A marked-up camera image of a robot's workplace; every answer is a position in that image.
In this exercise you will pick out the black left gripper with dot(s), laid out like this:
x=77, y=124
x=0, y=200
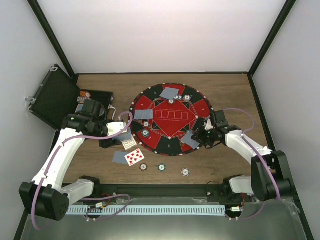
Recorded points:
x=109, y=143

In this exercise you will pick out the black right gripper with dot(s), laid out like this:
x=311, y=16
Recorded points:
x=199, y=138

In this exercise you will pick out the single face-down blue card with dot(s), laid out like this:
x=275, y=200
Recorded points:
x=119, y=157

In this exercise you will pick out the face-down cards seat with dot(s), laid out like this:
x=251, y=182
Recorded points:
x=145, y=114
x=187, y=139
x=169, y=93

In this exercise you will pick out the blue patterned card deck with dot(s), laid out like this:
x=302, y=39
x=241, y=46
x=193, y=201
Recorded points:
x=124, y=136

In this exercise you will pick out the face-up hearts playing card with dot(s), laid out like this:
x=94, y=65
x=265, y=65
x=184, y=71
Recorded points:
x=134, y=157

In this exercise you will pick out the blue white poker chip stack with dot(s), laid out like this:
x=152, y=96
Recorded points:
x=185, y=172

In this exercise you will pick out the single teal poker chip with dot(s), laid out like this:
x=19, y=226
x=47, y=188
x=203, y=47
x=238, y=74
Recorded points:
x=145, y=133

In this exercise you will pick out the brown poker chip stack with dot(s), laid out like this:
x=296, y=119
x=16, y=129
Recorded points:
x=143, y=167

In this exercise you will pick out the teal poker chip stack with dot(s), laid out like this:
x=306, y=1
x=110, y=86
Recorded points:
x=161, y=167

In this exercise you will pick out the face-down cards top seat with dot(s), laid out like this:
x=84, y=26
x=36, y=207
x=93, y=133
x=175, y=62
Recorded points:
x=169, y=93

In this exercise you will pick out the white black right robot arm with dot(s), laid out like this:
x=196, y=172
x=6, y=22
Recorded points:
x=270, y=177

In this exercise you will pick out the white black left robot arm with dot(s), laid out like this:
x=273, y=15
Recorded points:
x=45, y=196

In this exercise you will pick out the white playing card box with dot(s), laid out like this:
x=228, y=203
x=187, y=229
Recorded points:
x=128, y=144

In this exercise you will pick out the card deck in case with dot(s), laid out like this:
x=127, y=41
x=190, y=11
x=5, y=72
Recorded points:
x=79, y=108

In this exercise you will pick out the grey striped chips in case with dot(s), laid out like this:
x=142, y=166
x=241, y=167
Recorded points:
x=81, y=100

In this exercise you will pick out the round red black poker mat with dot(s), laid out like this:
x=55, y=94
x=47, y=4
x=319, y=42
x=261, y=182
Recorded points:
x=170, y=121

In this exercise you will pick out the orange chip stack in case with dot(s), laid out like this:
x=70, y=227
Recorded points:
x=85, y=94

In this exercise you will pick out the black poker chip case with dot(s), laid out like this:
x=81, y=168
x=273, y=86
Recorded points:
x=57, y=96

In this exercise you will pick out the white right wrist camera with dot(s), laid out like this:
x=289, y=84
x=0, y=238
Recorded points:
x=208, y=125

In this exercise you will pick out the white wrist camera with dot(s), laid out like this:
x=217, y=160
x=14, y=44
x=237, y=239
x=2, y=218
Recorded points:
x=208, y=125
x=114, y=128

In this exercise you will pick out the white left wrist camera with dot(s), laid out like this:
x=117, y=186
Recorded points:
x=114, y=128

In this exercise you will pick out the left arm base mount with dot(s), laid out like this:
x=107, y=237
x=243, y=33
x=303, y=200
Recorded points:
x=103, y=197

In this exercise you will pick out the black aluminium frame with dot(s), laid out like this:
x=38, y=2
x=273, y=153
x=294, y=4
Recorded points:
x=189, y=190

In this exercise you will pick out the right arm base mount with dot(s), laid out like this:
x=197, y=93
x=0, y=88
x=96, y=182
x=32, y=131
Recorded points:
x=221, y=193

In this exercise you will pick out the light blue slotted cable duct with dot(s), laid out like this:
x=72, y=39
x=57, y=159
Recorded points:
x=151, y=210

